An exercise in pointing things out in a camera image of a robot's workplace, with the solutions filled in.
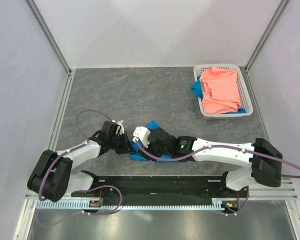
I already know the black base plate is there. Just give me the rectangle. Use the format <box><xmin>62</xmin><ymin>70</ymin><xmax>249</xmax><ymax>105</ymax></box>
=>
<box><xmin>69</xmin><ymin>176</ymin><xmax>251</xmax><ymax>207</ymax></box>

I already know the white slotted cable duct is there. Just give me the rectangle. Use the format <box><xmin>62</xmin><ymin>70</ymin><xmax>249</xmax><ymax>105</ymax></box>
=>
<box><xmin>35</xmin><ymin>198</ymin><xmax>225</xmax><ymax>211</ymax></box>

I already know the blue cloth in basket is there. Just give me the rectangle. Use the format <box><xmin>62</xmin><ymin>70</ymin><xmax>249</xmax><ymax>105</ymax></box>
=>
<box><xmin>190</xmin><ymin>80</ymin><xmax>204</xmax><ymax>100</ymax></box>

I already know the blue satin napkin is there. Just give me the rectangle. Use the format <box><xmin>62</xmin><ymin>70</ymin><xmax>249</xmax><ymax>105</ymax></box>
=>
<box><xmin>129</xmin><ymin>120</ymin><xmax>188</xmax><ymax>164</ymax></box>

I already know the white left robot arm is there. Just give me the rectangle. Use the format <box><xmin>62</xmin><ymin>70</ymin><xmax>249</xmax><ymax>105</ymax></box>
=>
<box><xmin>27</xmin><ymin>120</ymin><xmax>133</xmax><ymax>203</ymax></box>

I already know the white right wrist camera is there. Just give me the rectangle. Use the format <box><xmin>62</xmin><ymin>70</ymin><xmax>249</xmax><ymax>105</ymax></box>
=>
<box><xmin>132</xmin><ymin>126</ymin><xmax>151</xmax><ymax>148</ymax></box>

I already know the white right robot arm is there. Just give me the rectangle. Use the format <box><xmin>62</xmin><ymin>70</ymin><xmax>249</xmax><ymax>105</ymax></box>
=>
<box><xmin>140</xmin><ymin>128</ymin><xmax>283</xmax><ymax>197</ymax></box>

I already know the aluminium frame post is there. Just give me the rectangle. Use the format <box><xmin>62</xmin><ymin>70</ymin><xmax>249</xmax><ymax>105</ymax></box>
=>
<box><xmin>24</xmin><ymin>0</ymin><xmax>72</xmax><ymax>75</ymax></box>
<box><xmin>244</xmin><ymin>0</ymin><xmax>290</xmax><ymax>73</ymax></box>

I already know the left aluminium frame post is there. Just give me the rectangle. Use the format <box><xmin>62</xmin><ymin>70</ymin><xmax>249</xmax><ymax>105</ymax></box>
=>
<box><xmin>24</xmin><ymin>0</ymin><xmax>72</xmax><ymax>75</ymax></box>

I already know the right aluminium frame post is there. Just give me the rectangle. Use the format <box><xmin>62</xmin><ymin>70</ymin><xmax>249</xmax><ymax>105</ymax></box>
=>
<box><xmin>244</xmin><ymin>0</ymin><xmax>290</xmax><ymax>73</ymax></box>

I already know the aluminium front rail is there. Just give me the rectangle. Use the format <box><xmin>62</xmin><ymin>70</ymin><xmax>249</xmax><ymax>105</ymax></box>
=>
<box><xmin>27</xmin><ymin>178</ymin><xmax>298</xmax><ymax>201</ymax></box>

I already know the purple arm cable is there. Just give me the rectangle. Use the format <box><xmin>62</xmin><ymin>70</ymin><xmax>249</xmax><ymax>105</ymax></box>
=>
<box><xmin>136</xmin><ymin>142</ymin><xmax>300</xmax><ymax>217</ymax></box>
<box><xmin>36</xmin><ymin>109</ymin><xmax>123</xmax><ymax>227</ymax></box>

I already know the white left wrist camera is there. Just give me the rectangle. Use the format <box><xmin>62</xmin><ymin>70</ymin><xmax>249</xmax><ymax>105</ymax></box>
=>
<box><xmin>112</xmin><ymin>119</ymin><xmax>125</xmax><ymax>135</ymax></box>

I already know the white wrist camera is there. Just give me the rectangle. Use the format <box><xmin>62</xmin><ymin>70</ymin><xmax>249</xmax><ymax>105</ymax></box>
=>
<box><xmin>132</xmin><ymin>126</ymin><xmax>151</xmax><ymax>148</ymax></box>
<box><xmin>112</xmin><ymin>119</ymin><xmax>125</xmax><ymax>135</ymax></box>

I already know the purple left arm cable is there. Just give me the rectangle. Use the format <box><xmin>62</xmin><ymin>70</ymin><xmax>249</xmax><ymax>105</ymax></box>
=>
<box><xmin>36</xmin><ymin>109</ymin><xmax>123</xmax><ymax>227</ymax></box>

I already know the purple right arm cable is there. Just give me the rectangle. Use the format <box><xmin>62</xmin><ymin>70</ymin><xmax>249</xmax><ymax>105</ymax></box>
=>
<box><xmin>136</xmin><ymin>142</ymin><xmax>300</xmax><ymax>217</ymax></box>

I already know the white plastic basket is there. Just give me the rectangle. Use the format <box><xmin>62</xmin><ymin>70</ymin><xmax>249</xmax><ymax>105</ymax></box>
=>
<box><xmin>193</xmin><ymin>63</ymin><xmax>253</xmax><ymax>120</ymax></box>

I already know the salmon pink cloth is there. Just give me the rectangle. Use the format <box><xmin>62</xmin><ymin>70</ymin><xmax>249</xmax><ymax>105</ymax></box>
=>
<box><xmin>199</xmin><ymin>67</ymin><xmax>242</xmax><ymax>115</ymax></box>

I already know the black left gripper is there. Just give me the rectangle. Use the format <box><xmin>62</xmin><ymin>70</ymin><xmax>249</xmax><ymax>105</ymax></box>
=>
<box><xmin>109</xmin><ymin>131</ymin><xmax>135</xmax><ymax>155</ymax></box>

